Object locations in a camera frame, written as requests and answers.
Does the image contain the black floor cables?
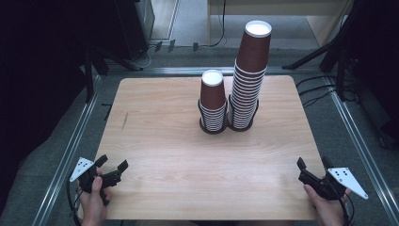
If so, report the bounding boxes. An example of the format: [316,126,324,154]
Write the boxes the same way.
[295,74,360,108]

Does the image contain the black power cable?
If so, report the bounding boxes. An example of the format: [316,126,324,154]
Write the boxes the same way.
[208,0,228,48]

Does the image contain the black tripod stand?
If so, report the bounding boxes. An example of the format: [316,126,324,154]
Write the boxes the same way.
[281,0,399,103]

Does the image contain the wooden table top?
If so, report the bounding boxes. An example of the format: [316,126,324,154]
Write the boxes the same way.
[31,65,399,226]

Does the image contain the black wire cup holder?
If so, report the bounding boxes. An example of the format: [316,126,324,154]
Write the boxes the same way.
[197,98,229,136]
[226,93,261,133]

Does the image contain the dark curtain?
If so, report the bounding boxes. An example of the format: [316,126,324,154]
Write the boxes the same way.
[0,0,126,208]

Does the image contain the black metal stand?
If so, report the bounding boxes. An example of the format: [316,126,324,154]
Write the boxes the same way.
[82,46,144,105]

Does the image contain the beige wooden desk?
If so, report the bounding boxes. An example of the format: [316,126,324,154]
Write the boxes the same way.
[206,0,356,48]

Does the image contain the short stack of brown cups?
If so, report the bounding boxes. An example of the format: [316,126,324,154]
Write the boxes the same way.
[198,69,228,133]

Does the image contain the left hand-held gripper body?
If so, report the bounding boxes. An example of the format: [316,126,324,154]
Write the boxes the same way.
[69,156,122,206]

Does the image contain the person's right hand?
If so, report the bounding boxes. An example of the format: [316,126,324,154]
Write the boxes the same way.
[303,184,353,226]

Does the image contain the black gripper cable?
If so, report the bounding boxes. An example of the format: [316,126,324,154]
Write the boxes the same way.
[338,192,356,226]
[66,179,83,226]

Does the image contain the black cabinet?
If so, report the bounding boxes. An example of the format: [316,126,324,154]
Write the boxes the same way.
[113,0,155,61]

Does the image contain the white floor cable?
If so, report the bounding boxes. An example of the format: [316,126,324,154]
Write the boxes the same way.
[134,45,154,70]

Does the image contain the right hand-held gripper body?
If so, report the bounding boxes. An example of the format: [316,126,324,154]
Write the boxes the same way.
[297,167,369,202]

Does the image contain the tall stack of brown cups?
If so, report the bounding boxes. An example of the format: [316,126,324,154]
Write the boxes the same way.
[228,20,273,130]

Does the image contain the person's left hand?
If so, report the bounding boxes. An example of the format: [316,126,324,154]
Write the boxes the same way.
[78,176,113,226]

